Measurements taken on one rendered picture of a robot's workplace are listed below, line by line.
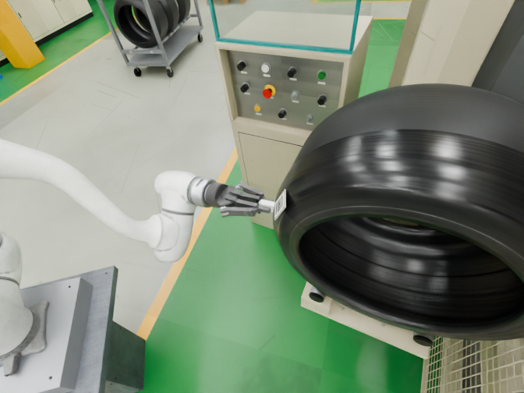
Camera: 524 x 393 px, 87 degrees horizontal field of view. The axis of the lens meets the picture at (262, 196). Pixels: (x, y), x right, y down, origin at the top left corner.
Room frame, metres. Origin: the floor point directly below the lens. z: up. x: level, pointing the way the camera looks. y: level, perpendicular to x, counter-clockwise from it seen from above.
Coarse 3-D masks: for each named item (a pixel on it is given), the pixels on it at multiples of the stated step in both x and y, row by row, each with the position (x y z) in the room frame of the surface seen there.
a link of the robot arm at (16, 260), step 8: (0, 232) 0.60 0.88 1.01; (0, 240) 0.56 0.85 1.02; (8, 240) 0.58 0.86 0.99; (0, 248) 0.54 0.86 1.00; (8, 248) 0.55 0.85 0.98; (16, 248) 0.58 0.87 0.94; (0, 256) 0.52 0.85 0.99; (8, 256) 0.53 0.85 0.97; (16, 256) 0.55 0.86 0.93; (0, 264) 0.50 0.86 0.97; (8, 264) 0.51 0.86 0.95; (16, 264) 0.53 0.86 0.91; (0, 272) 0.48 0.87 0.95; (8, 272) 0.49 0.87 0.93; (16, 272) 0.51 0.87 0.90; (16, 280) 0.48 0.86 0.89
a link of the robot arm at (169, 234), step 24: (0, 144) 0.50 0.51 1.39; (0, 168) 0.47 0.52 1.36; (24, 168) 0.48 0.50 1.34; (48, 168) 0.50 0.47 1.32; (72, 168) 0.53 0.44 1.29; (72, 192) 0.49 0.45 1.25; (96, 192) 0.51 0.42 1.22; (96, 216) 0.47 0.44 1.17; (120, 216) 0.49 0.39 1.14; (168, 216) 0.53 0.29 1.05; (192, 216) 0.55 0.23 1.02; (144, 240) 0.46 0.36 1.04; (168, 240) 0.47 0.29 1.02
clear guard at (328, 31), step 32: (224, 0) 1.20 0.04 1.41; (256, 0) 1.14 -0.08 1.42; (288, 0) 1.07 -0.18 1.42; (320, 0) 1.02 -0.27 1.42; (352, 0) 0.96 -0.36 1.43; (224, 32) 1.22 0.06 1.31; (256, 32) 1.14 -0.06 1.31; (288, 32) 1.08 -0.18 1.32; (320, 32) 1.01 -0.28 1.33; (352, 32) 0.95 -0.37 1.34
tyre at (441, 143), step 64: (320, 128) 0.47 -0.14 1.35; (384, 128) 0.34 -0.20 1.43; (448, 128) 0.30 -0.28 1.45; (512, 128) 0.29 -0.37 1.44; (320, 192) 0.29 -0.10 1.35; (384, 192) 0.24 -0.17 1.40; (448, 192) 0.21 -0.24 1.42; (512, 192) 0.19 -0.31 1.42; (320, 256) 0.37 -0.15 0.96; (384, 256) 0.37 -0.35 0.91; (448, 256) 0.32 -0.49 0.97; (512, 256) 0.14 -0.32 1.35; (384, 320) 0.18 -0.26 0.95; (448, 320) 0.14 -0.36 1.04; (512, 320) 0.10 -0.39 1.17
